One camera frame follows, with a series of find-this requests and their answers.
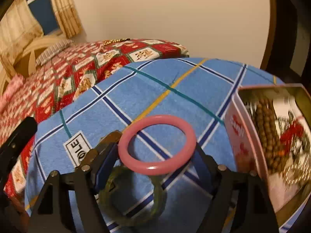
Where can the gold item on quilt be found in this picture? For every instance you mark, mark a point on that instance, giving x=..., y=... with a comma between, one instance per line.
x=113, y=41

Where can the pink cloth on bed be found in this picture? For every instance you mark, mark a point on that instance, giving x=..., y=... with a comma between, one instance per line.
x=13, y=86

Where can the red patterned quilt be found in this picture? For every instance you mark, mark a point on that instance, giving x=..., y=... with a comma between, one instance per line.
x=70, y=73

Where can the cream wooden headboard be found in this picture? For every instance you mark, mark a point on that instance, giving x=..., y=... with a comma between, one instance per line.
x=25, y=64

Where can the white card in tin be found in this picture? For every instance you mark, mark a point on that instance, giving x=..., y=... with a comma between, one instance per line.
x=269, y=127

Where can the beige curtain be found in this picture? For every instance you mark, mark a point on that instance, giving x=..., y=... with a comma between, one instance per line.
x=19, y=28

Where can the window with blue pane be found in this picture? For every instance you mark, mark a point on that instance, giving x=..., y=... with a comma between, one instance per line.
x=43, y=12

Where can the pink metal tin box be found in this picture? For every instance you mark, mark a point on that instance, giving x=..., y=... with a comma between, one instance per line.
x=289, y=190

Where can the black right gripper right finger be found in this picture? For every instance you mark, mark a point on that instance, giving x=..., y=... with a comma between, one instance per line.
x=254, y=211

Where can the striped pillow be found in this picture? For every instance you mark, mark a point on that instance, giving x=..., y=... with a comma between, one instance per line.
x=52, y=51

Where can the green jade bangle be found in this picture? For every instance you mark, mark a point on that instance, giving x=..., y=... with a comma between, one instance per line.
x=132, y=200

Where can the brown door frame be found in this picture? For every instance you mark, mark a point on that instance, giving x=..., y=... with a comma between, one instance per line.
x=271, y=34

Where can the red tassel coin pendant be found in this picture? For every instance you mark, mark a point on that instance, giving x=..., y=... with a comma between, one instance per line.
x=294, y=130

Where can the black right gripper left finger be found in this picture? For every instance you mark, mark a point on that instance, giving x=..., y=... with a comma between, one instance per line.
x=52, y=210

